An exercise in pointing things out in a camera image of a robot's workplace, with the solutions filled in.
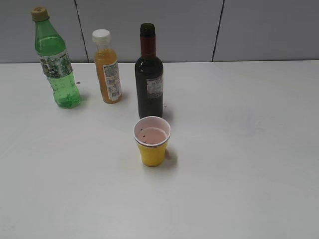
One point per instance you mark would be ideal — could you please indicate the yellow paper cup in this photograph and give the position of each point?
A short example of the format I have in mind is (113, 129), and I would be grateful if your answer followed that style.
(151, 135)

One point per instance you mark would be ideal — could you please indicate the dark red wine bottle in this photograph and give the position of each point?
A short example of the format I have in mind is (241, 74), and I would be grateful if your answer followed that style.
(149, 75)

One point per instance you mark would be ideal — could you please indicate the orange juice bottle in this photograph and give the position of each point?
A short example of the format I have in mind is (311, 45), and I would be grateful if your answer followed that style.
(107, 69)

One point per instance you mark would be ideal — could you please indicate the green plastic soda bottle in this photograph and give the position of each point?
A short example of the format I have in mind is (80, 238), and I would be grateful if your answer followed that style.
(54, 59)

